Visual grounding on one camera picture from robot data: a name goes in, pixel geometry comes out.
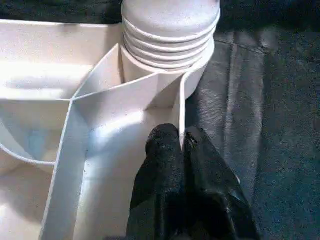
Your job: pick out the white plastic table leg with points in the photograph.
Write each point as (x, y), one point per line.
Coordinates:
(170, 22)

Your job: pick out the black work mat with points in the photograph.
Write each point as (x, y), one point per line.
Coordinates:
(275, 125)

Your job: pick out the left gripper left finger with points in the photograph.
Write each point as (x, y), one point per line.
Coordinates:
(162, 175)

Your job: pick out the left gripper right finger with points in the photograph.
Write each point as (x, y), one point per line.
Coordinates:
(207, 187)

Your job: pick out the white plastic table top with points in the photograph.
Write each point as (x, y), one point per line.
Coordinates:
(50, 75)

